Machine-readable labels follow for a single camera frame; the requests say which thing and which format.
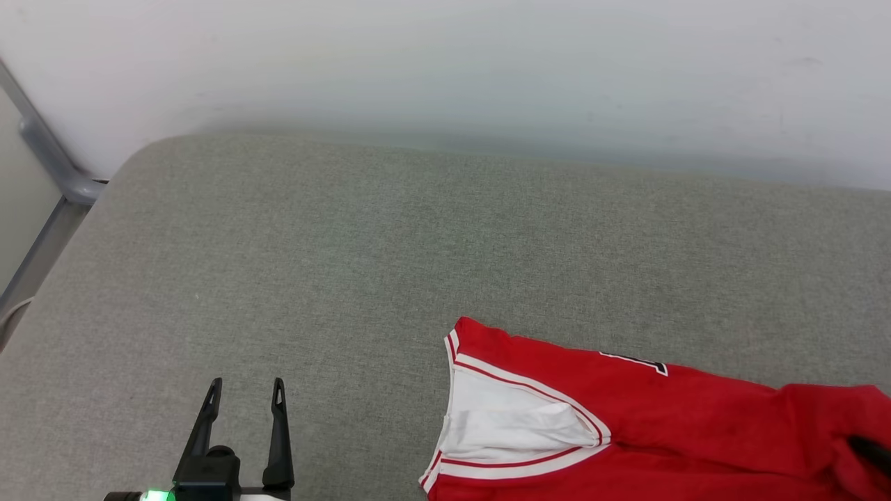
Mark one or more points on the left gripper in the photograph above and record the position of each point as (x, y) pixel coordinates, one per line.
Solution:
(209, 473)

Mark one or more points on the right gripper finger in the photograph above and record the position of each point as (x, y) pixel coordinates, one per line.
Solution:
(876, 454)

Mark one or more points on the red and white jersey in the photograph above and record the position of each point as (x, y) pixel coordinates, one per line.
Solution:
(682, 431)

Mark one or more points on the grey metal frame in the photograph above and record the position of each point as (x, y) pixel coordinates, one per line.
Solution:
(52, 160)

